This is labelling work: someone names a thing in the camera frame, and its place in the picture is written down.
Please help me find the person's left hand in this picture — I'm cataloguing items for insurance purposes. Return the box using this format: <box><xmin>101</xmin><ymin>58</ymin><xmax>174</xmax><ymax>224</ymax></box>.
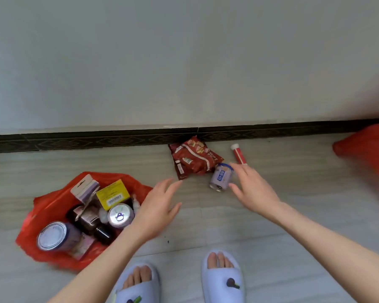
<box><xmin>126</xmin><ymin>178</ymin><xmax>184</xmax><ymax>247</ymax></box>

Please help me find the person's right hand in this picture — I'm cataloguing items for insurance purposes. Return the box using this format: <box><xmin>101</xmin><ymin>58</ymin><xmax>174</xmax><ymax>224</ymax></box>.
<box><xmin>229</xmin><ymin>162</ymin><xmax>285</xmax><ymax>223</ymax></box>

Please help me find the lavender drink can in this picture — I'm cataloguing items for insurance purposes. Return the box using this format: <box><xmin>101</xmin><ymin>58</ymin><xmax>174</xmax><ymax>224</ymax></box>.
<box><xmin>107</xmin><ymin>203</ymin><xmax>136</xmax><ymax>230</ymax></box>

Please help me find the blue white can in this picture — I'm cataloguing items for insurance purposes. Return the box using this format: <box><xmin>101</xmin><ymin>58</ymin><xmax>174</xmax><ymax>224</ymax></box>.
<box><xmin>36</xmin><ymin>221</ymin><xmax>83</xmax><ymax>252</ymax></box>
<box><xmin>209</xmin><ymin>163</ymin><xmax>234</xmax><ymax>193</ymax></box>

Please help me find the small red bottle white cap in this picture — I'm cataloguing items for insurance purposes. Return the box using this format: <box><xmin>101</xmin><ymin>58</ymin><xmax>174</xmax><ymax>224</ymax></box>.
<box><xmin>230</xmin><ymin>143</ymin><xmax>248</xmax><ymax>165</ymax></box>

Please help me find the white box yellow edge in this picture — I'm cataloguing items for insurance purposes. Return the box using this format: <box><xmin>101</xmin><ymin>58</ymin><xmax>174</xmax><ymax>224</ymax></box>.
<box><xmin>96</xmin><ymin>179</ymin><xmax>132</xmax><ymax>211</ymax></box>

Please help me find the brown bottle black cap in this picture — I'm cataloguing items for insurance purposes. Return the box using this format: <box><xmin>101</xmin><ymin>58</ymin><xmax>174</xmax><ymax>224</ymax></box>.
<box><xmin>65</xmin><ymin>205</ymin><xmax>116</xmax><ymax>245</ymax></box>

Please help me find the red snack bag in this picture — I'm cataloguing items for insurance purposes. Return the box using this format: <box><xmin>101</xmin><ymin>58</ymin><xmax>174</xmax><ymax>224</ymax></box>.
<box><xmin>168</xmin><ymin>135</ymin><xmax>225</xmax><ymax>181</ymax></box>

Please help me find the purple packet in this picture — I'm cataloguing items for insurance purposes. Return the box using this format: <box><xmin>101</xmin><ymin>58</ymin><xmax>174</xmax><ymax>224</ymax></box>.
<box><xmin>70</xmin><ymin>174</ymin><xmax>100</xmax><ymax>204</ymax></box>

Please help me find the red pink packet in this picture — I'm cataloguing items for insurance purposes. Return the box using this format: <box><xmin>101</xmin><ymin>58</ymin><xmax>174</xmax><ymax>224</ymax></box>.
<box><xmin>68</xmin><ymin>233</ymin><xmax>97</xmax><ymax>261</ymax></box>

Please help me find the red plastic bag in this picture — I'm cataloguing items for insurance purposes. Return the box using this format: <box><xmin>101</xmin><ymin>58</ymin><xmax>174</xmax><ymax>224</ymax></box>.
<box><xmin>15</xmin><ymin>172</ymin><xmax>154</xmax><ymax>272</ymax></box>

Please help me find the person's right forearm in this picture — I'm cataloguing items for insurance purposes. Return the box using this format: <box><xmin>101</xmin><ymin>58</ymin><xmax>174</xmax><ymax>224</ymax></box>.
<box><xmin>271</xmin><ymin>203</ymin><xmax>379</xmax><ymax>303</ymax></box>

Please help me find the person's left forearm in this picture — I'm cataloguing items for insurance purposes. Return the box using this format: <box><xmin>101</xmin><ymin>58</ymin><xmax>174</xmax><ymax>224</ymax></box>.
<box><xmin>47</xmin><ymin>230</ymin><xmax>143</xmax><ymax>303</ymax></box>

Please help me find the person's right foot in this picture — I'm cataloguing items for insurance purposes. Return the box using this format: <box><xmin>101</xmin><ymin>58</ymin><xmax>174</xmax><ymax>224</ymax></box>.
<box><xmin>207</xmin><ymin>252</ymin><xmax>234</xmax><ymax>269</ymax></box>

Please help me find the lavender left slipper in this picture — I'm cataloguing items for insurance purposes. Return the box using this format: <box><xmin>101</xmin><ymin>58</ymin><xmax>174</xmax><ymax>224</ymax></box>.
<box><xmin>113</xmin><ymin>263</ymin><xmax>161</xmax><ymax>303</ymax></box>

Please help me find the lavender slipper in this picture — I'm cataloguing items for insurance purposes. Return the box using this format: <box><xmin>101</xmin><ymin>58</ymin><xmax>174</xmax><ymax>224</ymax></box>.
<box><xmin>113</xmin><ymin>263</ymin><xmax>161</xmax><ymax>303</ymax></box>
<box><xmin>201</xmin><ymin>249</ymin><xmax>246</xmax><ymax>303</ymax></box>

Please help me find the lavender right slipper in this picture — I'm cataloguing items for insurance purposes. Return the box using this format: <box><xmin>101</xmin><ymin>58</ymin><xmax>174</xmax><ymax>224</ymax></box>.
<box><xmin>201</xmin><ymin>249</ymin><xmax>246</xmax><ymax>303</ymax></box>

